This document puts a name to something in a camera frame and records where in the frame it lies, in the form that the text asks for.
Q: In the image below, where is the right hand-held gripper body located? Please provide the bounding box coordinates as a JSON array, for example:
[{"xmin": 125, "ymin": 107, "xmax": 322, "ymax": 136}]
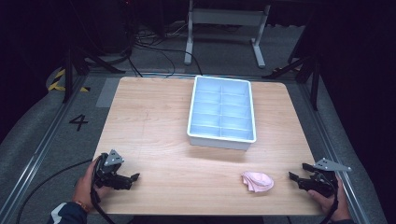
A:
[{"xmin": 305, "ymin": 157, "xmax": 353, "ymax": 199}]

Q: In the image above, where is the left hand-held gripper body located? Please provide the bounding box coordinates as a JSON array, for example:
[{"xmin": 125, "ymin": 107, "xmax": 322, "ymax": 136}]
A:
[{"xmin": 92, "ymin": 148, "xmax": 126, "ymax": 190}]

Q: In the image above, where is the pink sock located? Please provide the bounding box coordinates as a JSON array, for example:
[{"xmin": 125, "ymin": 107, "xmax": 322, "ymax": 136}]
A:
[{"xmin": 241, "ymin": 170, "xmax": 276, "ymax": 193}]

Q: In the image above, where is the white divided storage box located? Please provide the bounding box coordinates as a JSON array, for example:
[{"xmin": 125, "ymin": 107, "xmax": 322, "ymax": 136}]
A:
[{"xmin": 186, "ymin": 75, "xmax": 258, "ymax": 152}]

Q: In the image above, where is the person's right hand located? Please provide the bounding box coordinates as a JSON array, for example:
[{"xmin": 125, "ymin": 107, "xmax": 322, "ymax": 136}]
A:
[{"xmin": 307, "ymin": 175, "xmax": 352, "ymax": 222}]

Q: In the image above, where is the person's left hand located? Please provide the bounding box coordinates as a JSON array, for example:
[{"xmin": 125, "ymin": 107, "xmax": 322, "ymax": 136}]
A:
[{"xmin": 72, "ymin": 158, "xmax": 112, "ymax": 213}]

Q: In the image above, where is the grey tape patch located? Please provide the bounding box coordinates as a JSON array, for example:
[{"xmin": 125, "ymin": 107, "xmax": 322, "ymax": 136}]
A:
[{"xmin": 95, "ymin": 77, "xmax": 121, "ymax": 108}]

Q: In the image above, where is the black metal stand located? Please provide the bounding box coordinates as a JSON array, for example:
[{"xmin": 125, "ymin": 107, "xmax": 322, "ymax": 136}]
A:
[
  {"xmin": 262, "ymin": 12, "xmax": 322, "ymax": 112},
  {"xmin": 62, "ymin": 36, "xmax": 127, "ymax": 105}
]

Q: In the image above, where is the yellow black hazard tape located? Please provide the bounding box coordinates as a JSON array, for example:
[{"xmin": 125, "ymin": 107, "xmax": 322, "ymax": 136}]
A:
[{"xmin": 47, "ymin": 68, "xmax": 92, "ymax": 93}]

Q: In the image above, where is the aluminium floor rail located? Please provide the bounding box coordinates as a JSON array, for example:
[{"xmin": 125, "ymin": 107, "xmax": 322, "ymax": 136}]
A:
[
  {"xmin": 297, "ymin": 81, "xmax": 372, "ymax": 224},
  {"xmin": 0, "ymin": 74, "xmax": 90, "ymax": 224}
]

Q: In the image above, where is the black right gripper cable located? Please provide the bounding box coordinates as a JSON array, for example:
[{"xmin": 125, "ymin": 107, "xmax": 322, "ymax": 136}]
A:
[{"xmin": 318, "ymin": 173, "xmax": 340, "ymax": 224}]

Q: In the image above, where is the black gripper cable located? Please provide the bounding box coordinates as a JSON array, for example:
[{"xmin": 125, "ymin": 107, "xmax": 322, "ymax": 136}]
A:
[
  {"xmin": 14, "ymin": 154, "xmax": 117, "ymax": 224},
  {"xmin": 318, "ymin": 173, "xmax": 340, "ymax": 224}
]

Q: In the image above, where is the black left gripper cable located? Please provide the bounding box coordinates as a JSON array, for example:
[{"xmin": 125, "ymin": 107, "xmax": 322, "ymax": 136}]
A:
[{"xmin": 14, "ymin": 154, "xmax": 117, "ymax": 224}]

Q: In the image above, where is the black thin floor cable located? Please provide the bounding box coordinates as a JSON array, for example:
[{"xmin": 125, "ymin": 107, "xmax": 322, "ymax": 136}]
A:
[{"xmin": 136, "ymin": 34, "xmax": 177, "ymax": 78}]

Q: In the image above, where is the white metal table frame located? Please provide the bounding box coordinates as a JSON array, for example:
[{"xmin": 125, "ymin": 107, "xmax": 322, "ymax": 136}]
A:
[{"xmin": 183, "ymin": 0, "xmax": 273, "ymax": 69}]

